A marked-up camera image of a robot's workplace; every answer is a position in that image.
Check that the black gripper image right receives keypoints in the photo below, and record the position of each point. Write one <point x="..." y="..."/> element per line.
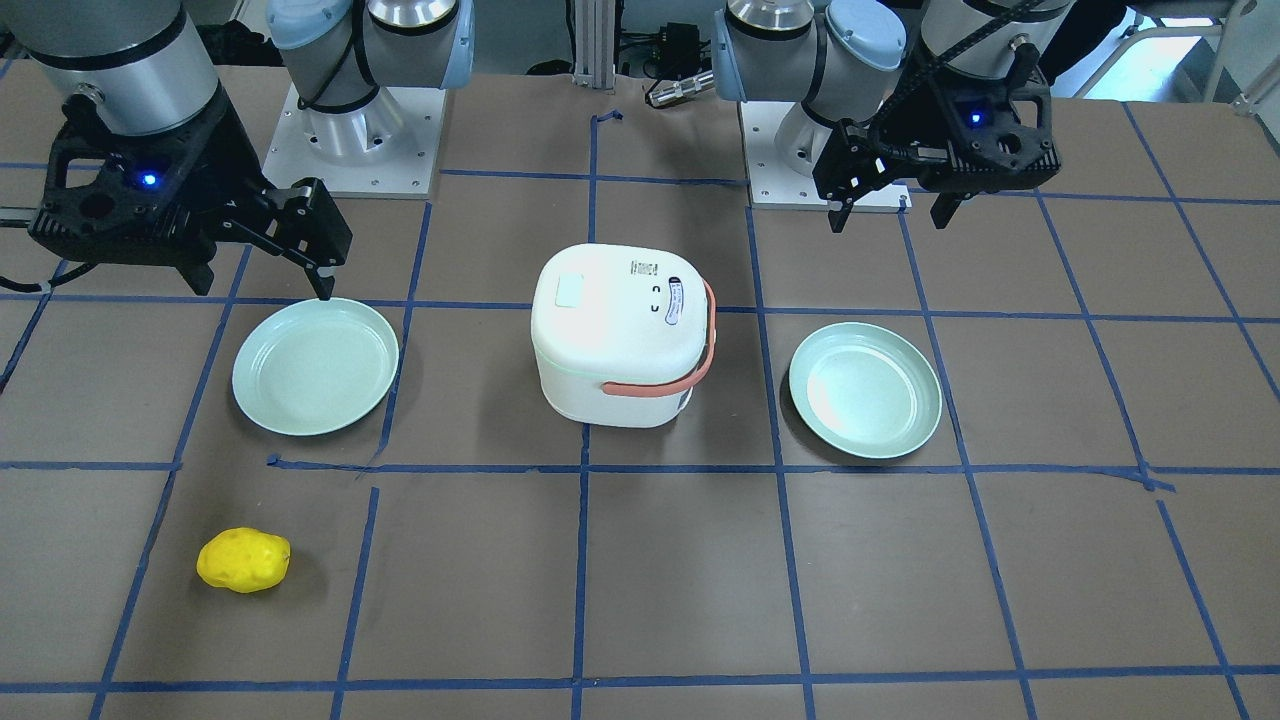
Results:
<point x="908" y="133"/>

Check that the light green plate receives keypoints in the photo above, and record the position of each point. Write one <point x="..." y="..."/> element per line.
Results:
<point x="315" y="367"/>
<point x="865" y="390"/>

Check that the white rice cooker orange handle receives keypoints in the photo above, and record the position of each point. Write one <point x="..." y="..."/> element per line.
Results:
<point x="622" y="335"/>

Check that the silver cylindrical connector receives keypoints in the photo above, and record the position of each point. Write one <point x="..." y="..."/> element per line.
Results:
<point x="665" y="94"/>

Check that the silver robot arm image right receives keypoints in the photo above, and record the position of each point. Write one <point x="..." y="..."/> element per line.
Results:
<point x="840" y="106"/>

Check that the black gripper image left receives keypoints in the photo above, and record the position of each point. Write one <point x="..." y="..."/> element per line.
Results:
<point x="222" y="150"/>

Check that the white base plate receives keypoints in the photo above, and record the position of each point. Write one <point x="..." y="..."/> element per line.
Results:
<point x="781" y="145"/>
<point x="386" y="150"/>

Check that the yellow toy potato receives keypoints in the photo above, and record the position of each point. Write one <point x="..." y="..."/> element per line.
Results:
<point x="244" y="560"/>

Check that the aluminium frame post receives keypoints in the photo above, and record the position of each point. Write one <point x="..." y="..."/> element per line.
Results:
<point x="595" y="38"/>

